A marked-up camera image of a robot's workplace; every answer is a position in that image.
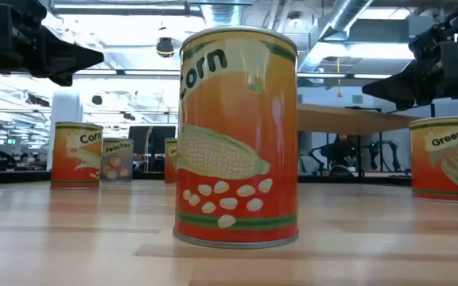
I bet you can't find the silver air duct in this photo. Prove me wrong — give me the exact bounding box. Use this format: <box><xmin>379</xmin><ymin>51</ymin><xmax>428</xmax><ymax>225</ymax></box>
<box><xmin>297</xmin><ymin>0</ymin><xmax>375</xmax><ymax>73</ymax></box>
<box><xmin>199</xmin><ymin>2</ymin><xmax>250</xmax><ymax>29</ymax></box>

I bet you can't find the yellow hanging pendant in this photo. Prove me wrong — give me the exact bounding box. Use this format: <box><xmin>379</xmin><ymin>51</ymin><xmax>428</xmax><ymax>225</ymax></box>
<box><xmin>335</xmin><ymin>57</ymin><xmax>344</xmax><ymax>99</ymax></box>

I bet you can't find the green beans can orange label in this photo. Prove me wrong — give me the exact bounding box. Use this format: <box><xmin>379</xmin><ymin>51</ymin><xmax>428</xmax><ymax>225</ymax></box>
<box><xmin>408</xmin><ymin>115</ymin><xmax>458</xmax><ymax>204</ymax></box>
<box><xmin>164</xmin><ymin>137</ymin><xmax>179</xmax><ymax>184</ymax></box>

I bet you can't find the peaches can blue label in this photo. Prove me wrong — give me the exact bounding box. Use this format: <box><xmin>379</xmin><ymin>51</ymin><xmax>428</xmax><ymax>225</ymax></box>
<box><xmin>100</xmin><ymin>137</ymin><xmax>135</xmax><ymax>184</ymax></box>

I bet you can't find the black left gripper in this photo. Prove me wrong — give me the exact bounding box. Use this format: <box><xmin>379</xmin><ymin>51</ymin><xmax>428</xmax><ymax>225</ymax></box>
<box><xmin>0</xmin><ymin>0</ymin><xmax>105</xmax><ymax>87</ymax></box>

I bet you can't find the corn can orange label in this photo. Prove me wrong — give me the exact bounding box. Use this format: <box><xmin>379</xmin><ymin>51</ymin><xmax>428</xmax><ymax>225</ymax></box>
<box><xmin>50</xmin><ymin>121</ymin><xmax>104</xmax><ymax>190</ymax></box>
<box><xmin>172</xmin><ymin>25</ymin><xmax>300</xmax><ymax>250</ymax></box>

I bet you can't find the black legged robot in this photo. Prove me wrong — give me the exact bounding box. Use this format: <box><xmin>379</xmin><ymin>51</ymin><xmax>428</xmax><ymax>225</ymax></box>
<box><xmin>308</xmin><ymin>133</ymin><xmax>357</xmax><ymax>176</ymax></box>
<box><xmin>366</xmin><ymin>139</ymin><xmax>403</xmax><ymax>172</ymax></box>

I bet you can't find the black hanging ceiling lamp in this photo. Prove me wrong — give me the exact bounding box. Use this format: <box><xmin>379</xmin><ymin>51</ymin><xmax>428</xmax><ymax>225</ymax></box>
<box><xmin>155</xmin><ymin>36</ymin><xmax>176</xmax><ymax>59</ymax></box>

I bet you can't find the black monitor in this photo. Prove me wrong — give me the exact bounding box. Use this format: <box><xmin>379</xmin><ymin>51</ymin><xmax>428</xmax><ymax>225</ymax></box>
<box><xmin>128</xmin><ymin>126</ymin><xmax>177</xmax><ymax>172</ymax></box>

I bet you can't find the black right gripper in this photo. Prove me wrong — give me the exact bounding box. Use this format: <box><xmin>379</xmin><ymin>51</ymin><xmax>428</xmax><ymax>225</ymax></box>
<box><xmin>362</xmin><ymin>7</ymin><xmax>458</xmax><ymax>111</ymax></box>

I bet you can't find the wooden shelf black frame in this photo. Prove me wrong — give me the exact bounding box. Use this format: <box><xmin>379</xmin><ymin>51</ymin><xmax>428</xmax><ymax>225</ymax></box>
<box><xmin>297</xmin><ymin>102</ymin><xmax>437</xmax><ymax>179</ymax></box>

